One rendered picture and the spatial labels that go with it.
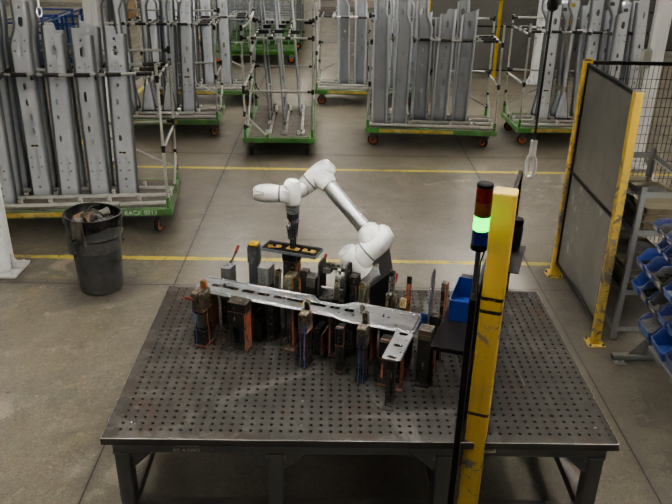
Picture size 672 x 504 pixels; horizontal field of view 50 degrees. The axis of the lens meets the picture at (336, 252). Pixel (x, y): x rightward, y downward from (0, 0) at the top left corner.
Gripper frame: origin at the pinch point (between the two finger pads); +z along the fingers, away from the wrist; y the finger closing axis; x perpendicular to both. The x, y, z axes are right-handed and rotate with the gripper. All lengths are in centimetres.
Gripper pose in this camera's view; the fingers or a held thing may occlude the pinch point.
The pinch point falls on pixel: (293, 242)
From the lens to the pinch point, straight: 448.8
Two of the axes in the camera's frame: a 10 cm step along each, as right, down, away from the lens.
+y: -4.0, 3.8, -8.3
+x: 9.2, 1.8, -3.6
